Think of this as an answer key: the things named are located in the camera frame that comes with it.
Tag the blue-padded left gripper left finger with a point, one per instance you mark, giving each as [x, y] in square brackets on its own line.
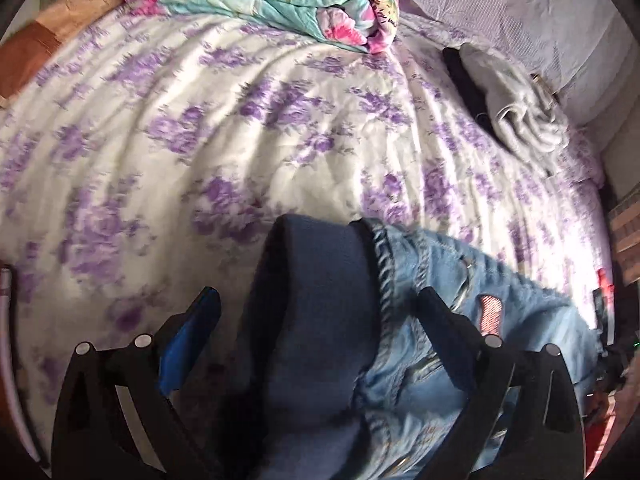
[91, 438]

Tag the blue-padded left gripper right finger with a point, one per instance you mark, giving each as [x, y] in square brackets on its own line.
[544, 438]

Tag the blue denim jeans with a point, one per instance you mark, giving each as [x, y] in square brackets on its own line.
[334, 376]

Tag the purple floral bed quilt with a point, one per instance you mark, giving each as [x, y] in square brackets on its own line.
[150, 156]

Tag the folded grey sweatpants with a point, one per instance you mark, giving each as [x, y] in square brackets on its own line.
[510, 105]

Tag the white lace headboard cover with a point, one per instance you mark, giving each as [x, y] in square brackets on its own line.
[583, 49]

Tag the brown orange pillow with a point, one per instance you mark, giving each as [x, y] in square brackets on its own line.
[27, 50]

